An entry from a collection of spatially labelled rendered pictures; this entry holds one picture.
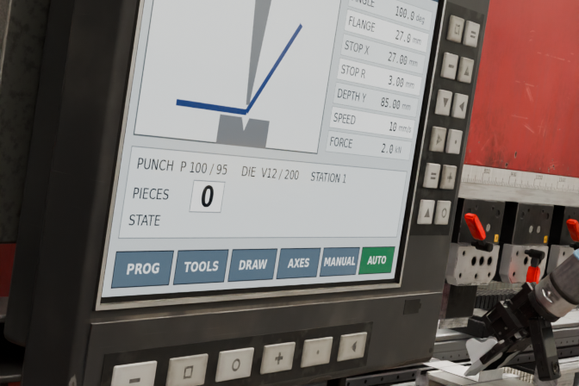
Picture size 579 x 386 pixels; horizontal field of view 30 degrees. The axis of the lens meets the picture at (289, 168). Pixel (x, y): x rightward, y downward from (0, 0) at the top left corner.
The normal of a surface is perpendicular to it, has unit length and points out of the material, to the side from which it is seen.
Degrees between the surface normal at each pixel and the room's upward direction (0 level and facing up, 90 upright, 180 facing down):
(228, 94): 90
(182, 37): 90
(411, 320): 90
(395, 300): 90
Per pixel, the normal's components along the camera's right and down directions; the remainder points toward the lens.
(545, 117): 0.74, 0.15
